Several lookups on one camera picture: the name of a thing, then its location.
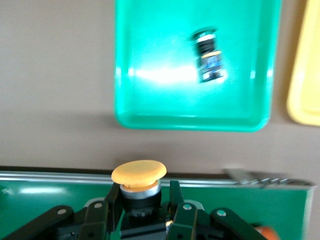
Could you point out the green conveyor belt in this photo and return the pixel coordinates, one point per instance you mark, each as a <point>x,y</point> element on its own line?
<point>37,207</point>

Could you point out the green plastic tray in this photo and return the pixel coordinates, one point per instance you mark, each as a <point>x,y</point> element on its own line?
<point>162,100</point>

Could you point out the orange cylinder white 4680 print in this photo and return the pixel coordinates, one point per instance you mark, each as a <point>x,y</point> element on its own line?
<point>267,233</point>

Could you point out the yellow mushroom push button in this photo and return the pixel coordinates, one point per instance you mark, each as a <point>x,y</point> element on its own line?
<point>138,175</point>

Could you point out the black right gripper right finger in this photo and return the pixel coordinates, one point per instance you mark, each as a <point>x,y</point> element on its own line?
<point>186,222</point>

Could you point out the yellow plastic tray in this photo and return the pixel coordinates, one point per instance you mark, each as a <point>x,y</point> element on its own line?
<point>307,75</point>

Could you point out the green mushroom push button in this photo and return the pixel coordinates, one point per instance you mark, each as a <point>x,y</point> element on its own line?
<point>208,60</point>

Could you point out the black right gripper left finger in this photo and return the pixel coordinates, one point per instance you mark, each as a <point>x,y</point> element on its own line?
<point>97,220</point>

